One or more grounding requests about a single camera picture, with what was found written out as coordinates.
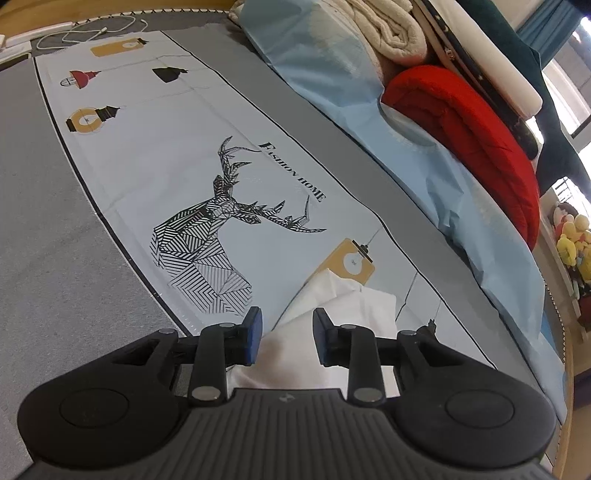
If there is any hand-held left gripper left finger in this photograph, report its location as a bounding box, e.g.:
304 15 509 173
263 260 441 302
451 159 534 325
111 306 264 408

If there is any deer printed white mat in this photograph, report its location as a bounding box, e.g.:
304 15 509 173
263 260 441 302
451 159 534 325
33 28 542 385

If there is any white cable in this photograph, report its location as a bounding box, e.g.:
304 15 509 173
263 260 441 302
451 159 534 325
36 17 139 51

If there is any cream knitted blanket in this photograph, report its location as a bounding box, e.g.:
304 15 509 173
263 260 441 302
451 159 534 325
228 0 431 68

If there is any red quilt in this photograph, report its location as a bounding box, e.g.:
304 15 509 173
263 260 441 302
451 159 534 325
381 65 542 250

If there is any white rolled cushion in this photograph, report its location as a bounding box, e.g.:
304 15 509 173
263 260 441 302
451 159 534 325
434 0 544 117

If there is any white small garment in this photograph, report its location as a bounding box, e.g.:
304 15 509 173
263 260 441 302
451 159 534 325
226 270 400 400

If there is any blue curtain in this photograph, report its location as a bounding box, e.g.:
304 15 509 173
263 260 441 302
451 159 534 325
516 0 585 37

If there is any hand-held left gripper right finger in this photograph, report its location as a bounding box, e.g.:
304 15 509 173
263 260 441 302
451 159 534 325
312 308 467 408

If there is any dark teal cloth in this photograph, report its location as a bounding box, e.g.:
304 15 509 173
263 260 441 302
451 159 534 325
462 0 591 186

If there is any light blue sheet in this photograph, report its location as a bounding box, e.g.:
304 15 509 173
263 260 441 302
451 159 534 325
240 0 570 423

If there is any pile of plush toys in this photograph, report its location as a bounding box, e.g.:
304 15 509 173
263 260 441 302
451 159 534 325
551 202 591 329

